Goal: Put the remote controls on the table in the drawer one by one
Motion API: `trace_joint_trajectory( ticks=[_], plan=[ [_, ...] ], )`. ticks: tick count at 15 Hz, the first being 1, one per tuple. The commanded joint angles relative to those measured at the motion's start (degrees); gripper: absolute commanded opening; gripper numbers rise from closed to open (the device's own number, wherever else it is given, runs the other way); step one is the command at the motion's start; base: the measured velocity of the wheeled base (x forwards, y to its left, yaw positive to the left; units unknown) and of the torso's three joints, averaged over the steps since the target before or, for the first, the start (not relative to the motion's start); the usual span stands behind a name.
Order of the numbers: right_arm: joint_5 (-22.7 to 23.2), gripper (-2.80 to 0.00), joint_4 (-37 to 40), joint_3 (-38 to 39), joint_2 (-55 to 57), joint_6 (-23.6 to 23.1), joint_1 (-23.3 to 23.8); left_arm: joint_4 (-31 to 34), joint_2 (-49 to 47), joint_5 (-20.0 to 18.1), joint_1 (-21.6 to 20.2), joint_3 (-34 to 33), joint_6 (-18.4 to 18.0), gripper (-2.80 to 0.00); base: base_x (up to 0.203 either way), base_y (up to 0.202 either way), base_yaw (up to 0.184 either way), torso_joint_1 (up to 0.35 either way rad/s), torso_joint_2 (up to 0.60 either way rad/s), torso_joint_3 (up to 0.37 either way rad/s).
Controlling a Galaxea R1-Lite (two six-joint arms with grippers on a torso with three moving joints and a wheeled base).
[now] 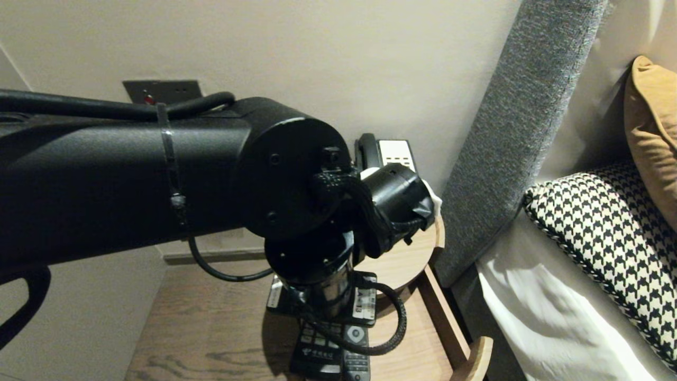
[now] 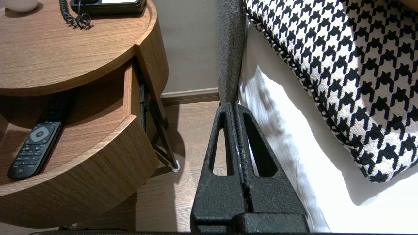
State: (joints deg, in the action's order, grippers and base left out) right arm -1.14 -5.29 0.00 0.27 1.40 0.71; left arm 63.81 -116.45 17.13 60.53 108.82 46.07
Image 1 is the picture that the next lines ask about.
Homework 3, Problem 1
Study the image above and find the grey fabric headboard panel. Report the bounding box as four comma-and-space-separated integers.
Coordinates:
434, 0, 609, 289

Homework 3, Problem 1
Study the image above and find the white bed sheet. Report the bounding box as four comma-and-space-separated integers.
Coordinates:
476, 209, 677, 381

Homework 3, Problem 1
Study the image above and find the black telephone handset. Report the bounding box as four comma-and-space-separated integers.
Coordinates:
354, 133, 382, 171

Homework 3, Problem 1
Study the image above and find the thin black cable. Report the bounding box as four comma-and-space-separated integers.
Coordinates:
188, 235, 273, 283

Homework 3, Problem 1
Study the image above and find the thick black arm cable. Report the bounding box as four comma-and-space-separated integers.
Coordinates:
0, 90, 236, 121

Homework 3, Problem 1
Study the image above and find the wooden baseboard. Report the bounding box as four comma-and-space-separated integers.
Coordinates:
163, 250, 271, 265

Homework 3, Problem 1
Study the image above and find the dark wall socket panel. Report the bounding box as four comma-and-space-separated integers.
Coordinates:
122, 79, 203, 105

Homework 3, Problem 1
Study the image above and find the black white houndstooth pillow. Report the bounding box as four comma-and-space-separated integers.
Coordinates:
524, 161, 677, 371

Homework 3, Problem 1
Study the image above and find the grey fabric bed base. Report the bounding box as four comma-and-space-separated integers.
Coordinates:
450, 265, 522, 381

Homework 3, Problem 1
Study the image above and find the round wooden nightstand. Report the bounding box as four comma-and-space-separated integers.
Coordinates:
354, 212, 445, 293

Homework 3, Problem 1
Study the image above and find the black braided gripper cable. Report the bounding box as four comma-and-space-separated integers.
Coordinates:
301, 283, 408, 356

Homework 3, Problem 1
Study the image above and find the beige padded headboard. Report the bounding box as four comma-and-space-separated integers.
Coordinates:
534, 0, 677, 186

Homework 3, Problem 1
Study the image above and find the wooden nightstand drawer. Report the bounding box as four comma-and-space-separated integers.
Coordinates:
296, 265, 493, 381

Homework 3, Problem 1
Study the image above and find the mustard yellow pillow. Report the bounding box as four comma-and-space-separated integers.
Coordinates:
625, 55, 677, 231

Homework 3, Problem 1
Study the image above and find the black white desk telephone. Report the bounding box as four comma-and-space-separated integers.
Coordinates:
377, 139, 418, 173

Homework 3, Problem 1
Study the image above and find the black remote with grey ring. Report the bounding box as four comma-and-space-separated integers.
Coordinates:
343, 324, 371, 381

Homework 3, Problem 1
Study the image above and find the black remote with coloured buttons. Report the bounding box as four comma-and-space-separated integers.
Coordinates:
290, 323, 345, 381

